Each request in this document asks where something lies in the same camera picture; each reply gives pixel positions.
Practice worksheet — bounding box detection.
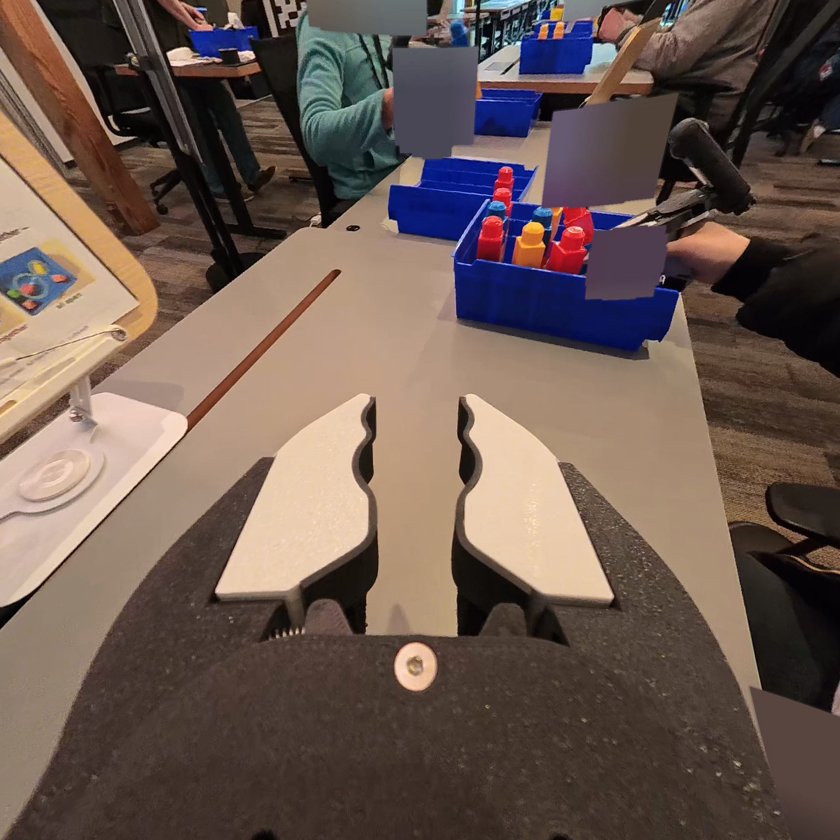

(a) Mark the black tripod stand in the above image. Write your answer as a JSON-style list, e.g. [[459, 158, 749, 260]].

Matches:
[[112, 0, 286, 293], [728, 0, 815, 168]]

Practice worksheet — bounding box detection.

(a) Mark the black chair armrest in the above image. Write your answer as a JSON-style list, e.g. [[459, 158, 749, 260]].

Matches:
[[766, 482, 840, 542]]

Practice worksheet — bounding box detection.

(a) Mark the person's right hand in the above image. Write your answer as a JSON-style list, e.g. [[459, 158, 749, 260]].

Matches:
[[667, 222, 750, 285]]

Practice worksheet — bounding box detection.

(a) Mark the brown wooden column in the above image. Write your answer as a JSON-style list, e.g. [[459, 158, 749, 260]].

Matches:
[[0, 0, 158, 237]]

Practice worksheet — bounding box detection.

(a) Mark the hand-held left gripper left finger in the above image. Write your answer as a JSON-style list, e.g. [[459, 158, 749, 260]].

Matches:
[[214, 394, 379, 627]]

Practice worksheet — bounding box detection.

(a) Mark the black office chair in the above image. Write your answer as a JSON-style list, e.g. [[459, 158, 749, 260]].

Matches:
[[249, 36, 355, 227]]

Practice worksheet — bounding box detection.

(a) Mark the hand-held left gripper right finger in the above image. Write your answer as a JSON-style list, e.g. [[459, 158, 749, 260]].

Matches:
[[453, 394, 616, 627]]

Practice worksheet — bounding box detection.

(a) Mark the black white marker sign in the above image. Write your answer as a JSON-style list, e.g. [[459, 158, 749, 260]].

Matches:
[[262, 0, 309, 37]]

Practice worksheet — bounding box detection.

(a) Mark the person's right forearm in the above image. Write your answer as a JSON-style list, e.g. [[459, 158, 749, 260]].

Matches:
[[712, 236, 840, 380]]

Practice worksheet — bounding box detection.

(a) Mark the instruction sheet on stand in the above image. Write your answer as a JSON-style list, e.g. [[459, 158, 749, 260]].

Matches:
[[0, 112, 188, 608]]

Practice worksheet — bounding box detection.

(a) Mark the tan document board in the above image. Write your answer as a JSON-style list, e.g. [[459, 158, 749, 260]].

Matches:
[[581, 20, 660, 106]]

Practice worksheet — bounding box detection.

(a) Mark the blue plastic bin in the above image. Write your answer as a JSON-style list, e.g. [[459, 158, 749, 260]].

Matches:
[[518, 20, 595, 75], [388, 157, 539, 242], [453, 200, 680, 352], [189, 25, 260, 56], [474, 88, 543, 139]]

